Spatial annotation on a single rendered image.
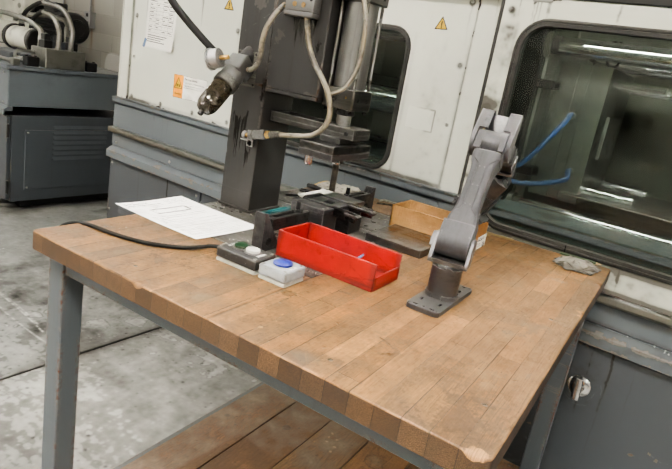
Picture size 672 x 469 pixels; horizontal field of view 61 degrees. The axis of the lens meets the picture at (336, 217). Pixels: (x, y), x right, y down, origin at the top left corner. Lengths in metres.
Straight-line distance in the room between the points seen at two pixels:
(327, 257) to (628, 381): 1.07
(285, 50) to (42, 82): 3.01
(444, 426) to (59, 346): 0.87
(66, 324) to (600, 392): 1.49
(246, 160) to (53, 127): 2.95
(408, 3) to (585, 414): 1.46
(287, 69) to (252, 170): 0.28
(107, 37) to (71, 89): 2.86
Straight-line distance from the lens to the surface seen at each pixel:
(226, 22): 2.66
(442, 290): 1.17
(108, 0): 7.26
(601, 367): 1.94
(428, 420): 0.81
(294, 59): 1.46
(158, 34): 3.00
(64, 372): 1.42
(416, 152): 2.05
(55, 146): 4.44
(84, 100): 4.49
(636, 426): 1.98
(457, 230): 1.17
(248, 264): 1.15
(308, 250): 1.22
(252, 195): 1.57
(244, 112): 1.56
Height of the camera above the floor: 1.33
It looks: 15 degrees down
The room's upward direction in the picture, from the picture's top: 10 degrees clockwise
